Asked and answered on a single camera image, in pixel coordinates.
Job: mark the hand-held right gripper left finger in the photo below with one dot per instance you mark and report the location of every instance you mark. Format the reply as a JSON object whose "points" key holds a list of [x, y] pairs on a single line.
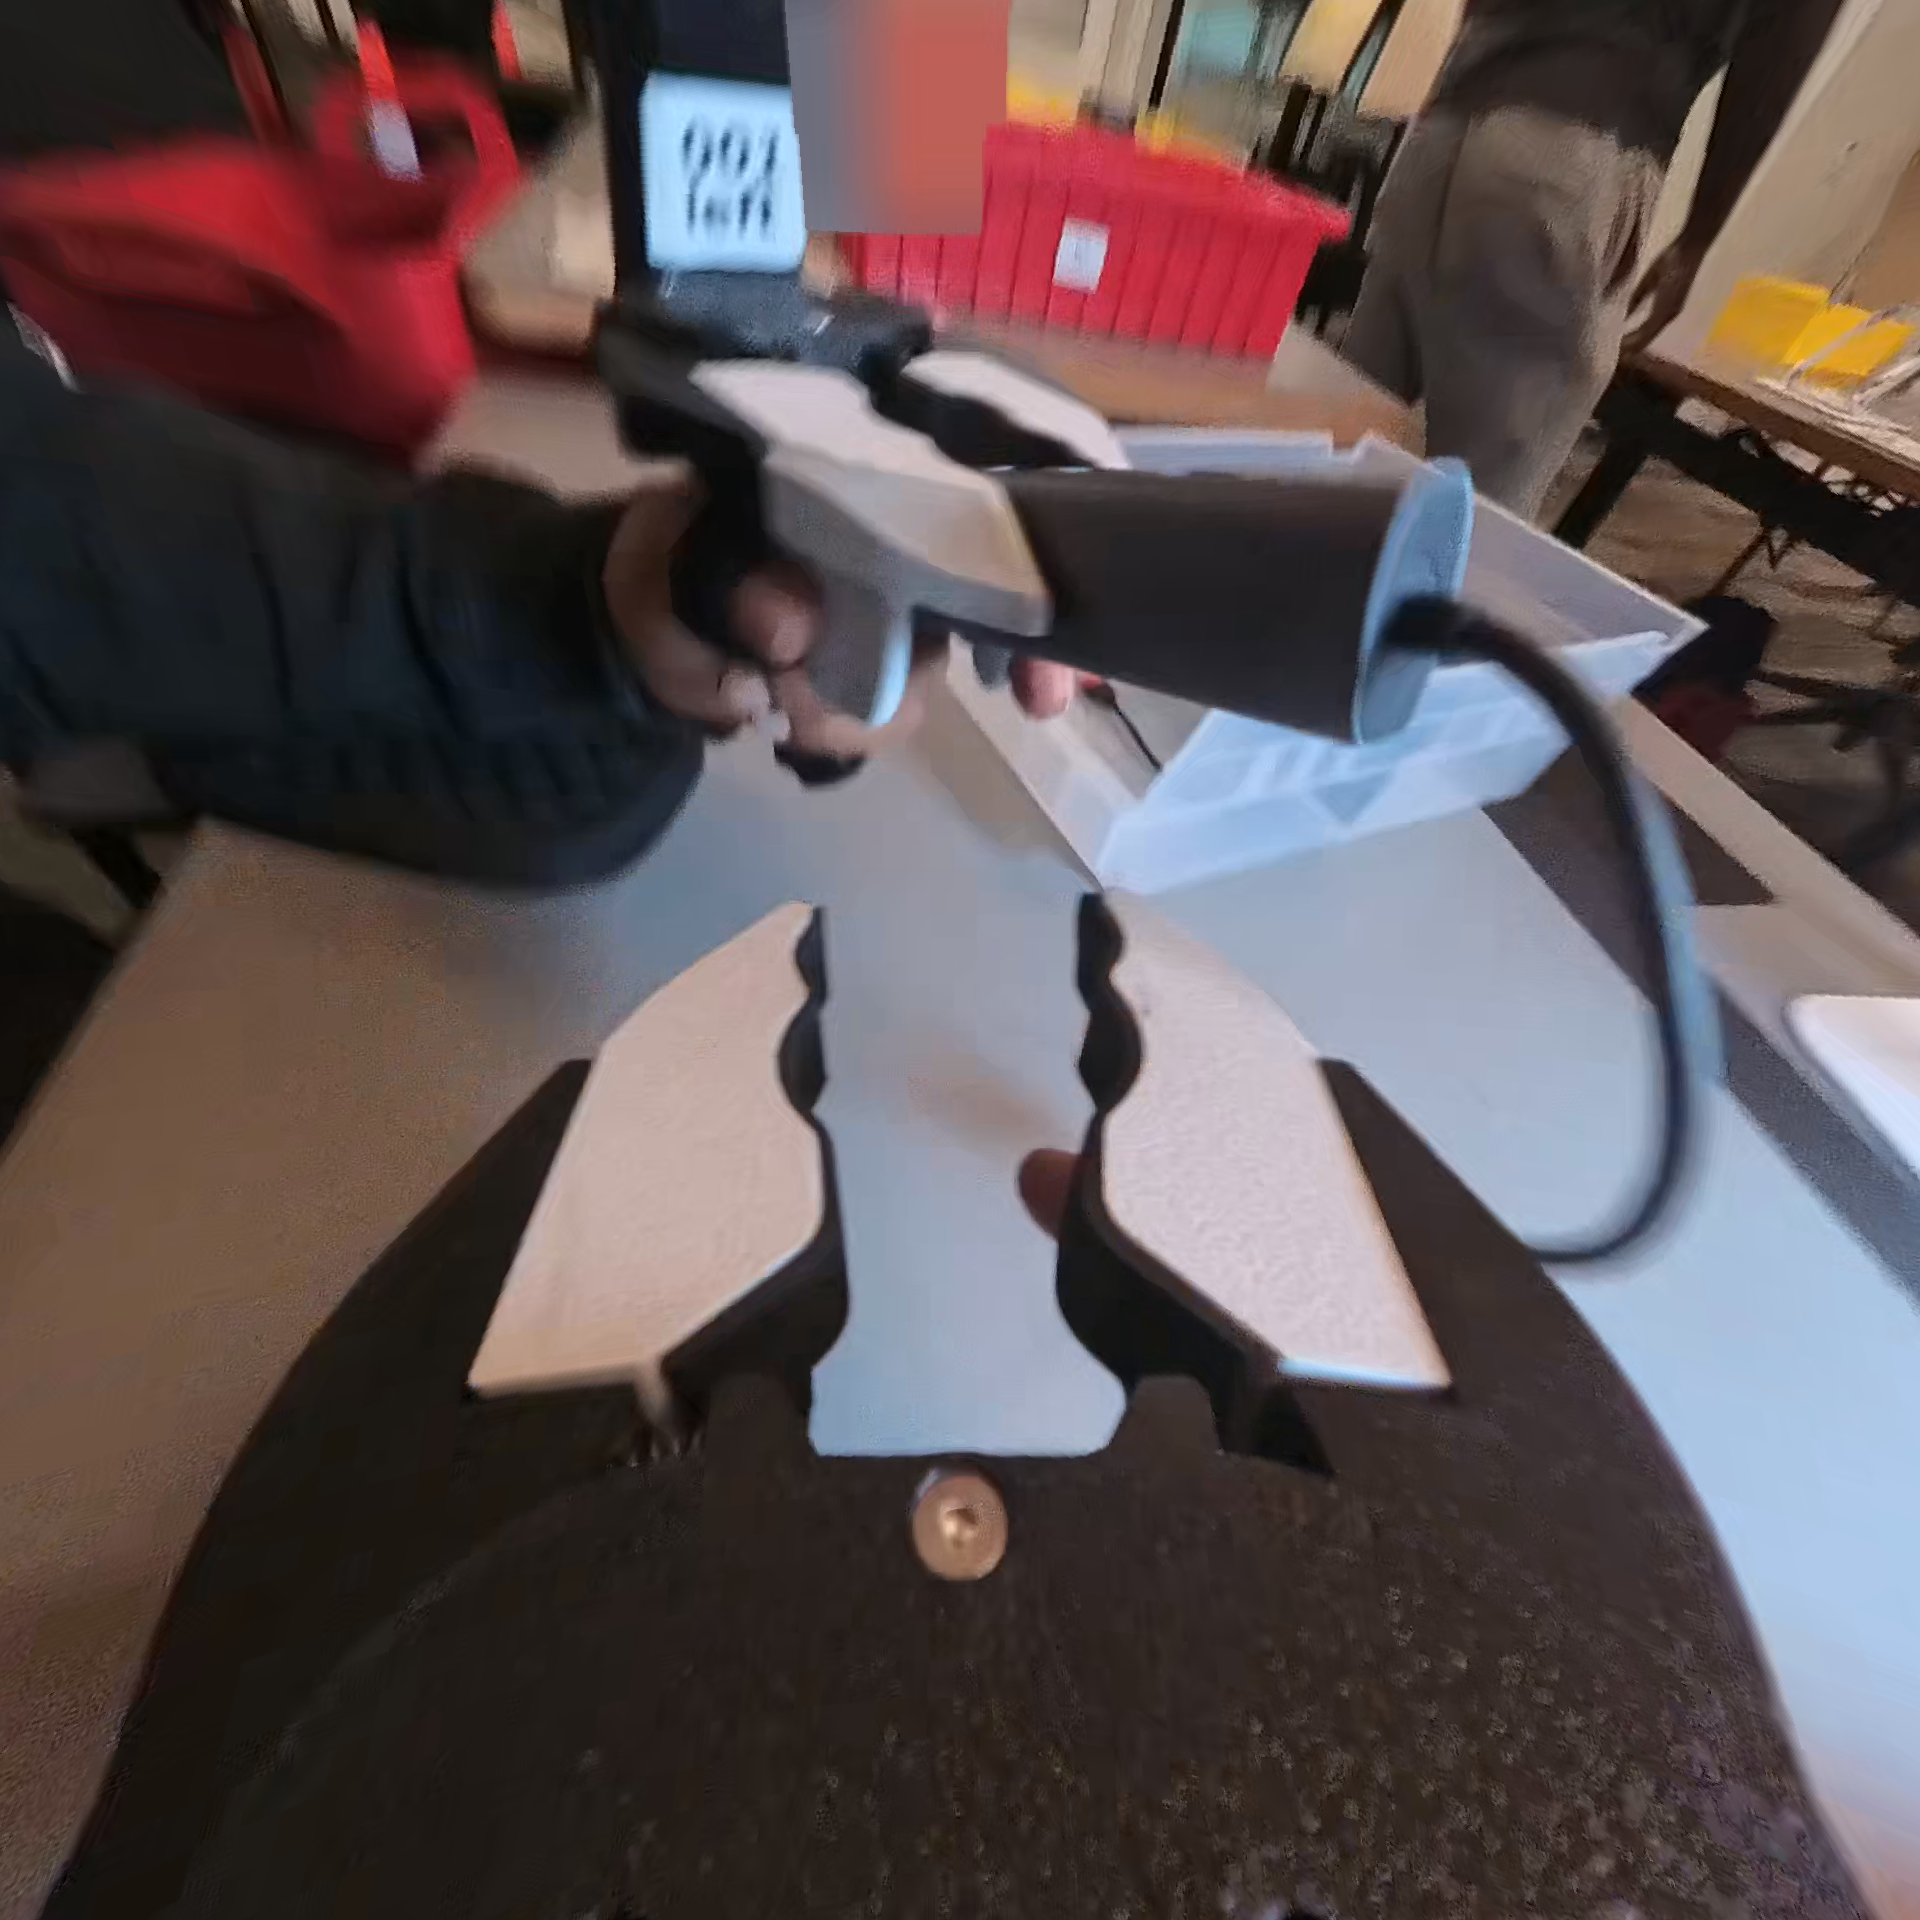
{"points": [[660, 1185]]}

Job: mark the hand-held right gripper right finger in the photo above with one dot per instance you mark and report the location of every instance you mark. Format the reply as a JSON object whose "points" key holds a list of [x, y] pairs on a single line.
{"points": [[1259, 1185]]}

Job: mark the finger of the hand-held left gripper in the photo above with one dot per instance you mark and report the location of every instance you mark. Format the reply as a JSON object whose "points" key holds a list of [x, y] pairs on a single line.
{"points": [[901, 525], [1004, 413]]}

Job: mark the black usb hub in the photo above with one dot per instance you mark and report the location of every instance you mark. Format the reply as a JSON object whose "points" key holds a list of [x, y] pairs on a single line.
{"points": [[1201, 587]]}

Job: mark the person's left forearm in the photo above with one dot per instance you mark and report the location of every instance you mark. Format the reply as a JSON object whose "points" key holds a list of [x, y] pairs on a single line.
{"points": [[300, 629]]}

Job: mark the person's left hand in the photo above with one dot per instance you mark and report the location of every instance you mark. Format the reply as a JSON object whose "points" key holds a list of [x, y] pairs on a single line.
{"points": [[651, 629]]}

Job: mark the red crate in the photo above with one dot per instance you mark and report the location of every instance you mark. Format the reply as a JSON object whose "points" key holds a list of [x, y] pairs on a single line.
{"points": [[1171, 241]]}

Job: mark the clear plastic box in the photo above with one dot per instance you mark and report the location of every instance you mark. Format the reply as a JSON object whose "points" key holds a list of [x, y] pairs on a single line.
{"points": [[1348, 796]]}

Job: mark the red bag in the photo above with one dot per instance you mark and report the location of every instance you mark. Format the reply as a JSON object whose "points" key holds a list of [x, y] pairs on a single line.
{"points": [[225, 254]]}

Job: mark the white tray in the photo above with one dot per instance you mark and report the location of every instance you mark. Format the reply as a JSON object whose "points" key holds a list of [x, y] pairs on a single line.
{"points": [[1867, 1067]]}

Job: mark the yellow bin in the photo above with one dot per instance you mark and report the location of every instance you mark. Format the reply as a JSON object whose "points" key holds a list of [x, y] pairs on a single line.
{"points": [[1861, 354], [1763, 324]]}

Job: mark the wooden table black frame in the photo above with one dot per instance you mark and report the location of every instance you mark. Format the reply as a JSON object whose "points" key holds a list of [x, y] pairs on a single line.
{"points": [[1800, 428]]}

